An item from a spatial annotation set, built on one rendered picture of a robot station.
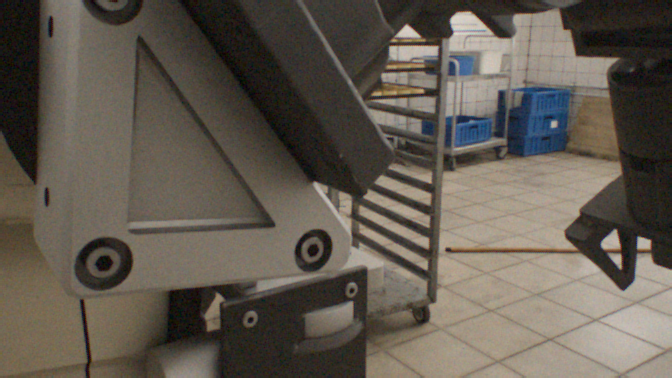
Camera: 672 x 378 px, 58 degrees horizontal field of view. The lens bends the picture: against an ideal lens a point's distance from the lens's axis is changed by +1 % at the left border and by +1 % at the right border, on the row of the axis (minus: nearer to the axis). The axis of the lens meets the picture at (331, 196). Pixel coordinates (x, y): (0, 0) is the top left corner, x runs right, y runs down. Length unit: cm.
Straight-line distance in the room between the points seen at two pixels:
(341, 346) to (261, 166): 22
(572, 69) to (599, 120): 68
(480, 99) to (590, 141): 116
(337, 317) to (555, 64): 654
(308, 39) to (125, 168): 6
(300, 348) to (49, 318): 14
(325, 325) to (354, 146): 22
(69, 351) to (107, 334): 2
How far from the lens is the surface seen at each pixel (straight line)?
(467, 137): 553
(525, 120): 603
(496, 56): 570
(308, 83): 16
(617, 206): 47
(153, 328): 39
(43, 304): 37
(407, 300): 245
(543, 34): 696
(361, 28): 20
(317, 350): 38
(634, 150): 41
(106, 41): 18
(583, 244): 49
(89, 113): 18
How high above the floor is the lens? 119
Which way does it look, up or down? 16 degrees down
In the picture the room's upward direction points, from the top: straight up
